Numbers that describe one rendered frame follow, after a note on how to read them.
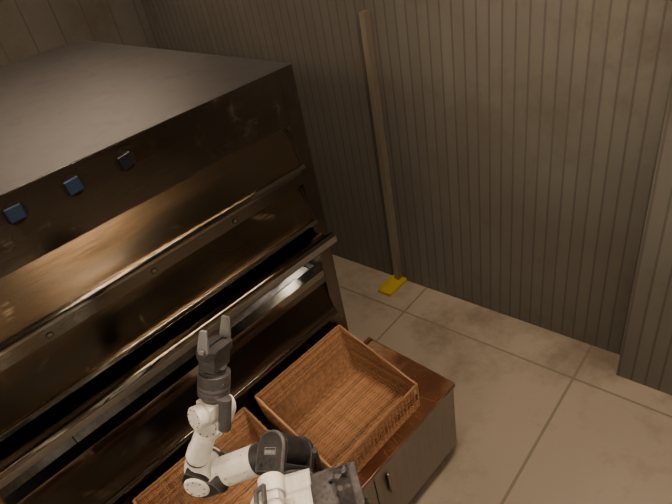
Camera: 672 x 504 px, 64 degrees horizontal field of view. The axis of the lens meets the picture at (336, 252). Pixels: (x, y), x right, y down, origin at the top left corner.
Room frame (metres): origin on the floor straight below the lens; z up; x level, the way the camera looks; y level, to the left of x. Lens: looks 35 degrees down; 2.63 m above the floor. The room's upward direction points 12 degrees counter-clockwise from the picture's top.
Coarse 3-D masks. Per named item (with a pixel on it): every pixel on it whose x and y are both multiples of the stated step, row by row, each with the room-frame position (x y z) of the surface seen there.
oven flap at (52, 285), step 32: (224, 160) 1.82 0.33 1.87; (256, 160) 1.88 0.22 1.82; (288, 160) 1.95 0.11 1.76; (192, 192) 1.70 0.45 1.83; (224, 192) 1.76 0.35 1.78; (256, 192) 1.80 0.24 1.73; (128, 224) 1.55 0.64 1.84; (160, 224) 1.59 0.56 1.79; (192, 224) 1.64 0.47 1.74; (64, 256) 1.41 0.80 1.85; (96, 256) 1.45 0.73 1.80; (128, 256) 1.49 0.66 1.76; (0, 288) 1.30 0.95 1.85; (32, 288) 1.33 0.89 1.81; (64, 288) 1.36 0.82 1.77; (96, 288) 1.38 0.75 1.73; (0, 320) 1.25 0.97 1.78; (32, 320) 1.28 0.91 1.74; (0, 352) 1.18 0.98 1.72
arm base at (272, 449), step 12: (276, 432) 0.95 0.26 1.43; (264, 444) 0.94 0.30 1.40; (276, 444) 0.92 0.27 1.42; (312, 444) 0.98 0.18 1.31; (264, 456) 0.91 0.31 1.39; (276, 456) 0.90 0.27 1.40; (312, 456) 0.95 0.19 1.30; (264, 468) 0.89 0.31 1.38; (276, 468) 0.87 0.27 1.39; (288, 468) 0.87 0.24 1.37; (300, 468) 0.90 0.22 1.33; (312, 468) 0.92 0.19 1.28
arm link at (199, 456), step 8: (192, 440) 1.00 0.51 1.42; (192, 448) 0.99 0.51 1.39; (200, 448) 0.97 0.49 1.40; (208, 448) 0.98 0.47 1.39; (192, 456) 0.98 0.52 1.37; (200, 456) 0.97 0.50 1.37; (208, 456) 0.98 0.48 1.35; (216, 456) 1.02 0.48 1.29; (184, 464) 1.00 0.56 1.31; (192, 464) 0.97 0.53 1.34; (200, 464) 0.97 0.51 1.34; (208, 464) 0.99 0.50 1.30; (184, 472) 0.98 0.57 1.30; (192, 472) 0.96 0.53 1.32; (200, 472) 0.96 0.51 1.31; (208, 472) 0.97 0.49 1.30; (184, 480) 0.95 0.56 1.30; (208, 480) 0.95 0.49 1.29
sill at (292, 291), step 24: (288, 288) 1.91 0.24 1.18; (264, 312) 1.77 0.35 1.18; (240, 336) 1.67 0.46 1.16; (192, 360) 1.57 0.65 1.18; (168, 384) 1.47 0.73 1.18; (144, 408) 1.38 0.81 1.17; (96, 432) 1.31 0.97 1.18; (120, 432) 1.32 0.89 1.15; (72, 456) 1.23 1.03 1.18; (48, 480) 1.15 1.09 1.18
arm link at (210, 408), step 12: (204, 396) 0.99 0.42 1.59; (216, 396) 0.99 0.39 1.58; (228, 396) 0.99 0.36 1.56; (192, 408) 0.98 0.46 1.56; (204, 408) 0.98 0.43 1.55; (216, 408) 0.98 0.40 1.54; (228, 408) 0.97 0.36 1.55; (192, 420) 0.97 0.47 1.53; (204, 420) 0.95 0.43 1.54; (216, 420) 0.97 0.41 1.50; (228, 420) 0.96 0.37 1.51
